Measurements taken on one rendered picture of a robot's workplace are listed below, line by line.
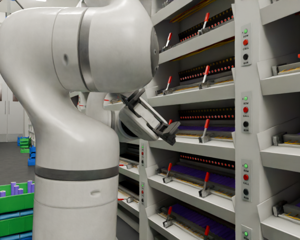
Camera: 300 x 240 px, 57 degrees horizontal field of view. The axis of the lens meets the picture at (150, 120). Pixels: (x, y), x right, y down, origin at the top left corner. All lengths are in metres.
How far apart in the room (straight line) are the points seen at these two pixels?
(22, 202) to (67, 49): 0.83
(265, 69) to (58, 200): 0.67
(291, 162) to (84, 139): 0.56
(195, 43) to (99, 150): 0.80
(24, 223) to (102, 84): 0.84
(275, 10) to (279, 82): 0.19
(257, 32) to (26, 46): 0.65
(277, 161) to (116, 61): 0.57
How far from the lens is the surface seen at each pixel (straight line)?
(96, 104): 0.71
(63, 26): 0.39
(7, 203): 1.12
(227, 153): 0.94
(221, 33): 1.00
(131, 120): 0.58
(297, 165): 0.79
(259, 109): 0.84
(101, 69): 0.37
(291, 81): 0.79
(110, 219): 0.42
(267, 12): 0.88
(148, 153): 1.42
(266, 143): 0.86
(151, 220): 1.45
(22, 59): 0.40
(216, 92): 0.98
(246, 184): 0.89
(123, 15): 0.38
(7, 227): 1.15
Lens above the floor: 0.63
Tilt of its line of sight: level
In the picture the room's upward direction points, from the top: straight up
